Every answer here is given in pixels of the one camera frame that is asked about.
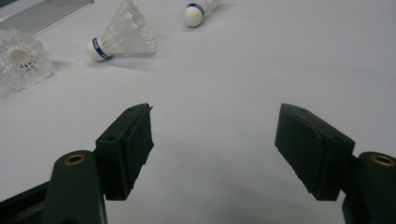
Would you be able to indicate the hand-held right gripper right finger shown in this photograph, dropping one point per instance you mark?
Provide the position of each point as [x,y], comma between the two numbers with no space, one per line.
[311,149]

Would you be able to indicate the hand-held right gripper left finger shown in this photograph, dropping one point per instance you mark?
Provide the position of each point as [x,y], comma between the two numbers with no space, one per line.
[124,149]

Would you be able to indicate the white plastic shuttlecock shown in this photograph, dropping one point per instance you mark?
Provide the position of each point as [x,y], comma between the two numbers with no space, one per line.
[23,62]
[124,34]
[193,15]

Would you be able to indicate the clear plastic tray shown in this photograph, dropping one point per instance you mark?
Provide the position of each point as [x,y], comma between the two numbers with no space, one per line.
[46,14]

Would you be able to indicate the white paper sheet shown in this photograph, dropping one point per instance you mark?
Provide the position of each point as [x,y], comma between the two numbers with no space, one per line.
[218,77]

